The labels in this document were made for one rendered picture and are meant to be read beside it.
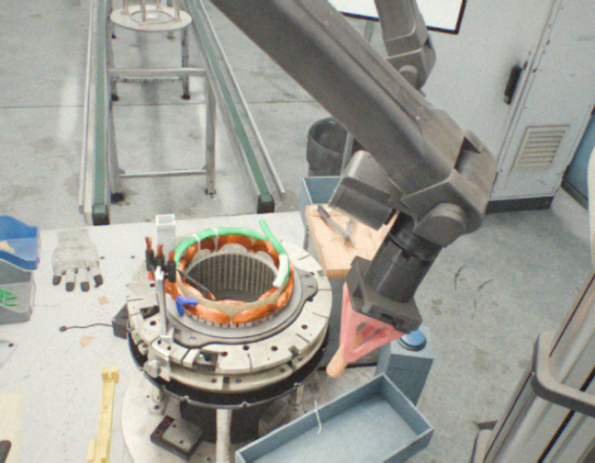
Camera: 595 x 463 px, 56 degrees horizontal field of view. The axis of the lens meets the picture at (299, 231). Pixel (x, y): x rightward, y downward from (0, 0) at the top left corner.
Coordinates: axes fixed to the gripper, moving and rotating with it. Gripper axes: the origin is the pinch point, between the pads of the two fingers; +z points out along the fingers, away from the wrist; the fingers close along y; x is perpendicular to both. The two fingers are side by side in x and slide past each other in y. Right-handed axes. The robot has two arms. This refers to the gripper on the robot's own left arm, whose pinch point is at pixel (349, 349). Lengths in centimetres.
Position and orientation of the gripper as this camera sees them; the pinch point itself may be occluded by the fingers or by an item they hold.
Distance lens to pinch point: 66.2
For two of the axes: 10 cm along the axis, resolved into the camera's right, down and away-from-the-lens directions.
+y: 0.4, 4.3, -9.0
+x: 9.1, 3.6, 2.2
